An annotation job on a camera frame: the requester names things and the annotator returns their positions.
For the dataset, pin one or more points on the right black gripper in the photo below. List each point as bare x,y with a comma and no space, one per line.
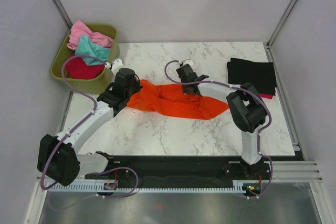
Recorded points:
185,89

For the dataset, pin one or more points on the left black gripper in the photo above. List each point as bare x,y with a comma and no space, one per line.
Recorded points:
138,86

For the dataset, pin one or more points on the orange t shirt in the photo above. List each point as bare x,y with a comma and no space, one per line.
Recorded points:
169,100

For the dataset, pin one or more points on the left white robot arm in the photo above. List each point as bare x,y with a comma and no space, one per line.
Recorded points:
58,156

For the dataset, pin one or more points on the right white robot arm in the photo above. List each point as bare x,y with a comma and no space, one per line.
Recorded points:
246,107

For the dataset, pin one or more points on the olive green plastic bin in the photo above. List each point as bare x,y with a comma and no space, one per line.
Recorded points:
92,86

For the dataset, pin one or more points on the red t shirt in bin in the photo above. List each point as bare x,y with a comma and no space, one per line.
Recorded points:
78,69

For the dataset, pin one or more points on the teal t shirt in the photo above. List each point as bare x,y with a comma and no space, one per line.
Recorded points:
94,54

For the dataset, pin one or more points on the folded black t shirt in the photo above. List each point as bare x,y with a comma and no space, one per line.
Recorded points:
260,74

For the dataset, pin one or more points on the pink t shirt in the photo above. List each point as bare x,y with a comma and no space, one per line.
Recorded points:
79,29

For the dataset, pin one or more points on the folded magenta t shirt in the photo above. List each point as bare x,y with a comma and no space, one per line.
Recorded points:
266,95

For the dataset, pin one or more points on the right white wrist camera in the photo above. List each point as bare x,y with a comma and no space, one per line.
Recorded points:
184,62

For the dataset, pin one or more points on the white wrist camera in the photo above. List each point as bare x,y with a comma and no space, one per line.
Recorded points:
115,66
184,62

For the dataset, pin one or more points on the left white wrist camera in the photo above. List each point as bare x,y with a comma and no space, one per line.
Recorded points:
115,66

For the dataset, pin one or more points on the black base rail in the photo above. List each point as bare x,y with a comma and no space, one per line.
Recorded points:
187,172

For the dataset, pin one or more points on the white slotted cable duct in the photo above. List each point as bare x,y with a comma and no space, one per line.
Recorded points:
102,186

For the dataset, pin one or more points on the right aluminium frame post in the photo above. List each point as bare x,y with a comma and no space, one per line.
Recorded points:
286,14

